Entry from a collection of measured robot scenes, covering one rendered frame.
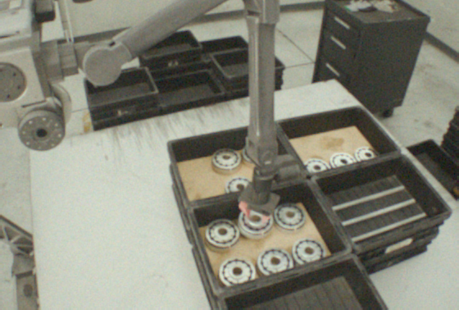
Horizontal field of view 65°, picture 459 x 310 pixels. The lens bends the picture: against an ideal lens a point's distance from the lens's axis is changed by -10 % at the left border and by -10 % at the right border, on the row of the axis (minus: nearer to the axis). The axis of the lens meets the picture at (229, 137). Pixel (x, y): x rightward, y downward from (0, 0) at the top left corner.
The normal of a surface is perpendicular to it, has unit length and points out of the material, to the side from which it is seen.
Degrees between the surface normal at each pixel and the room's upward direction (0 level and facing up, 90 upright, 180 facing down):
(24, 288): 0
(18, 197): 0
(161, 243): 0
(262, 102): 71
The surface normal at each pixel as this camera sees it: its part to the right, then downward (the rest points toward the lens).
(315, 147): 0.03, -0.76
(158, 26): 0.35, 0.30
